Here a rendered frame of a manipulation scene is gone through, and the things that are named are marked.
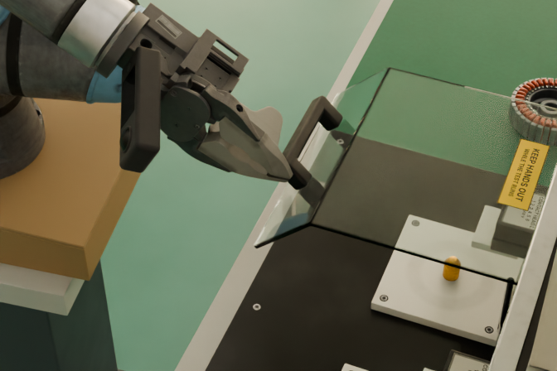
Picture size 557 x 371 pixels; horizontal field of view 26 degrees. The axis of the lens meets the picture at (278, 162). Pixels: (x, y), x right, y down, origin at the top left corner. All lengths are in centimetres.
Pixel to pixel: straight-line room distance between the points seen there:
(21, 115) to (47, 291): 22
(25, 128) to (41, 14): 39
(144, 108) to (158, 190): 154
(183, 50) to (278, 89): 170
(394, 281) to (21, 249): 45
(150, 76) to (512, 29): 85
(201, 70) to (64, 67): 27
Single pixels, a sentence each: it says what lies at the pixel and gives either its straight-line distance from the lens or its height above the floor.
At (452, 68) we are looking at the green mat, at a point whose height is 75.
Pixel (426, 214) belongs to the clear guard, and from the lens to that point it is 113.
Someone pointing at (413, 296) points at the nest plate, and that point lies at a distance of 143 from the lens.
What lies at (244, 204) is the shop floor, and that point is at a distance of 260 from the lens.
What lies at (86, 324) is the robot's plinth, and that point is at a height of 46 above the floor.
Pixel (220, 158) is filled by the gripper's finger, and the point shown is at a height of 106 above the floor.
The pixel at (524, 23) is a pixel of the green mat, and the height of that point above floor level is 75.
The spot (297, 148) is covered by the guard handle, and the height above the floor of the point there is 106.
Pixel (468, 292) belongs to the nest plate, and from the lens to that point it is 144.
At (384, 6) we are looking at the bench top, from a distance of 189.
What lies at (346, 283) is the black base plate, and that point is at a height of 77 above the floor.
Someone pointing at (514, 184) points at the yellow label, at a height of 107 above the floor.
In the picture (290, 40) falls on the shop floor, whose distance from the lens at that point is 302.
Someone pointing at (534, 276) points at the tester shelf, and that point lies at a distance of 103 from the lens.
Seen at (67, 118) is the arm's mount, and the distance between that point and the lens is 160.
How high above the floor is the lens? 188
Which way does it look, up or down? 44 degrees down
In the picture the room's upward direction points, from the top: straight up
